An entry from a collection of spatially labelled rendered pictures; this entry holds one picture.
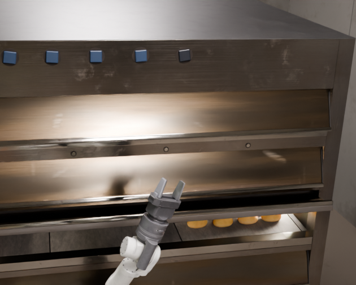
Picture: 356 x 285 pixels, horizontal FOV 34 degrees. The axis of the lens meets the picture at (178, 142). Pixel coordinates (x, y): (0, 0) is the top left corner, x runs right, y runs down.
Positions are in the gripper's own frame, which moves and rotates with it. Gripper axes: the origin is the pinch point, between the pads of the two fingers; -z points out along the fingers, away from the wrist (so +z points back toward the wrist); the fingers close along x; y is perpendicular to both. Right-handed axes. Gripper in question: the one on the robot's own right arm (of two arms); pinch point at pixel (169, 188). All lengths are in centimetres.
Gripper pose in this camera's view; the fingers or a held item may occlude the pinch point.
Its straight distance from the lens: 185.6
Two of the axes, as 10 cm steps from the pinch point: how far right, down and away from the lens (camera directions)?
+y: -6.0, -4.2, 6.8
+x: -6.9, -1.6, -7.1
